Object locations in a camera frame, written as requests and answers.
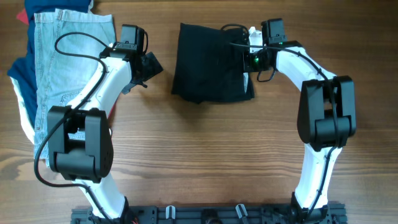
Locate black shorts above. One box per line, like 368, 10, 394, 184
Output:
172, 23, 254, 103

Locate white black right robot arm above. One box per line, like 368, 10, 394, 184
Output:
248, 41, 356, 220

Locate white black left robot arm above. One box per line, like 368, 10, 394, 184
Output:
44, 43, 163, 223

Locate light blue denim shorts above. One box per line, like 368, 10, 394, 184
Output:
33, 9, 116, 152

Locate dark blue garment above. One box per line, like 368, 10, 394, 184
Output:
7, 0, 93, 125

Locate white garment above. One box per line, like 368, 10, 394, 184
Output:
10, 77, 35, 144

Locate red garment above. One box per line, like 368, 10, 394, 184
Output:
16, 9, 29, 25

